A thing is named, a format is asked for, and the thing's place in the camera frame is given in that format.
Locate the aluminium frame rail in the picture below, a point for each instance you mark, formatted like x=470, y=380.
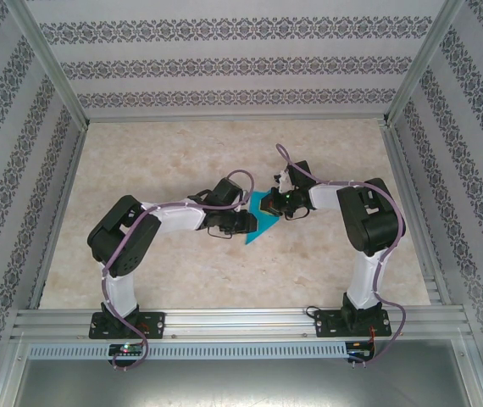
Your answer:
x=233, y=117
x=413, y=212
x=61, y=212

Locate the wide aluminium mounting rail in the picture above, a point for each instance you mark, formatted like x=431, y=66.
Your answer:
x=233, y=324

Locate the grey metal panel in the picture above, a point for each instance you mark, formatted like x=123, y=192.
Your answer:
x=241, y=386

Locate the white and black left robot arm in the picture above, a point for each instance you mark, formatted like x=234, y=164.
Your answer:
x=120, y=292

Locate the aluminium frame post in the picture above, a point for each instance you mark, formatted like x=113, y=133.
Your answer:
x=6, y=373
x=474, y=373
x=423, y=59
x=51, y=59

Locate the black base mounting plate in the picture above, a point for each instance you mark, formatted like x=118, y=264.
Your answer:
x=326, y=324
x=154, y=324

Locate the blue paper sheet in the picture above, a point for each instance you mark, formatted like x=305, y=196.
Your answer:
x=262, y=226

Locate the small circuit board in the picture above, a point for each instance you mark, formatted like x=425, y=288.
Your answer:
x=127, y=349
x=358, y=351

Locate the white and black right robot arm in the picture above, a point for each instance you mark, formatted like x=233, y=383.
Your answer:
x=362, y=288

